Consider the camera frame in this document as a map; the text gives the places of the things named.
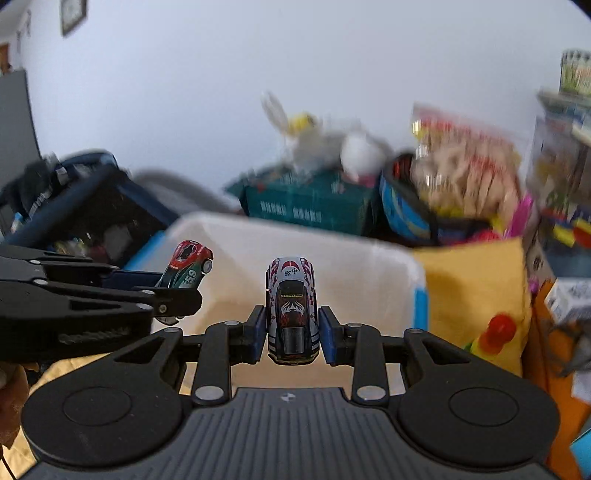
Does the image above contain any white flame print toy car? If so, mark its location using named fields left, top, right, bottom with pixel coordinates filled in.
left=265, top=256, right=322, bottom=366

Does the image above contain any rainbow stacking ring toy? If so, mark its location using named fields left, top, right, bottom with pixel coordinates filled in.
left=463, top=313, right=519, bottom=366

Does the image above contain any blue mesh playpen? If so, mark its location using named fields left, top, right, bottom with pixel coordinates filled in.
left=0, top=148, right=182, bottom=269

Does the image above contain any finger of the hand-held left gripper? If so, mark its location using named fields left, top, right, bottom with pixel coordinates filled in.
left=0, top=244, right=166, bottom=289
left=0, top=279, right=204, bottom=324

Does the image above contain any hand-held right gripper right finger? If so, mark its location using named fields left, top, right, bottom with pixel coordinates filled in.
left=318, top=305, right=483, bottom=403

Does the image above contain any white plastic storage bin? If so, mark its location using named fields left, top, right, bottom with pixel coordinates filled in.
left=124, top=212, right=428, bottom=398

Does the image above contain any person's left hand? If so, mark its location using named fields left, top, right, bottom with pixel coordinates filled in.
left=0, top=364, right=31, bottom=449

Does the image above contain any dark grey panel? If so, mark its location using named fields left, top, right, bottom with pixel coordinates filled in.
left=0, top=68, right=43, bottom=186

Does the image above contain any bag of wooden blocks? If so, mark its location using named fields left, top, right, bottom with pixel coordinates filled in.
left=408, top=103, right=523, bottom=219

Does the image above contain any red and green toy car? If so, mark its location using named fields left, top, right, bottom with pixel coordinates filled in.
left=154, top=240, right=214, bottom=325

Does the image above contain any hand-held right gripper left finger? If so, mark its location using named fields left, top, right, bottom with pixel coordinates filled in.
left=110, top=305, right=269, bottom=407

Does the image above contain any yellow cloth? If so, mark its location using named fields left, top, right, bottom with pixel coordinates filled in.
left=0, top=236, right=535, bottom=480

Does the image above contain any green plastic crate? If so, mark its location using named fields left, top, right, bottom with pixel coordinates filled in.
left=225, top=170, right=385, bottom=237

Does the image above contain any white plush toy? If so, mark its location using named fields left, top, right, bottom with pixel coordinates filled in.
left=259, top=91, right=394, bottom=184

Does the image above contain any stack of colourful toy boxes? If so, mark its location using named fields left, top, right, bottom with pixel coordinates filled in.
left=525, top=48, right=591, bottom=282

